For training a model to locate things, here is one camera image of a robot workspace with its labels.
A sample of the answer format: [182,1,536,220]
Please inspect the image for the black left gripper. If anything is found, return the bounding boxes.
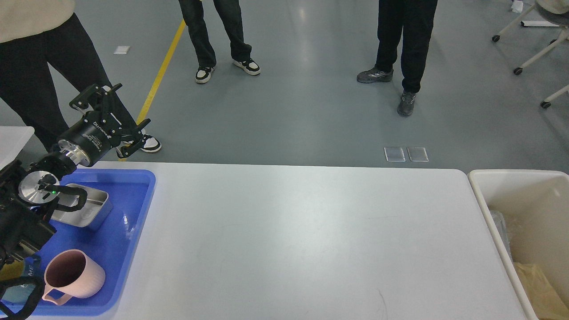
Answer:
[58,83,151,167]

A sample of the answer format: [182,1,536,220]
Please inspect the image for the square stainless steel dish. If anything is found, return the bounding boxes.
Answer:
[52,184,112,232]

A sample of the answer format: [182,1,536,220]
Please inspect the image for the pink ribbed mug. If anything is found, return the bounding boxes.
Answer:
[41,249,106,306]

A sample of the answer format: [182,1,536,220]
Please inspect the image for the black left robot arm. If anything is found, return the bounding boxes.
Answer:
[1,84,155,320]

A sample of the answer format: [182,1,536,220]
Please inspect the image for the blue plastic tray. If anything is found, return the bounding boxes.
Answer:
[33,169,155,316]

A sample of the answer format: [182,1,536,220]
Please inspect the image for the person in beige top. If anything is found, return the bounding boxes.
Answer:
[0,0,162,154]

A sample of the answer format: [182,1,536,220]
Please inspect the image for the person with black-white sneakers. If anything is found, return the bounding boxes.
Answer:
[178,0,261,84]

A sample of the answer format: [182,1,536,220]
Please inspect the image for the left clear floor plate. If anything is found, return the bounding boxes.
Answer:
[384,147,406,162]

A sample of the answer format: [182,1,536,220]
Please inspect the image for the clear floor plate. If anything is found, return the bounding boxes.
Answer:
[407,146,429,162]
[384,147,406,162]

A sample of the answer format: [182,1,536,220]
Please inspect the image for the right clear floor plate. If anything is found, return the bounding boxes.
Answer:
[407,146,429,162]

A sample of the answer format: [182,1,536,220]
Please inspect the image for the person with grey shoes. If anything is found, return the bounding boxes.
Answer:
[357,0,438,117]

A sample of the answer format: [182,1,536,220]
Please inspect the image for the white plastic bin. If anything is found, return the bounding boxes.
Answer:
[468,169,569,320]

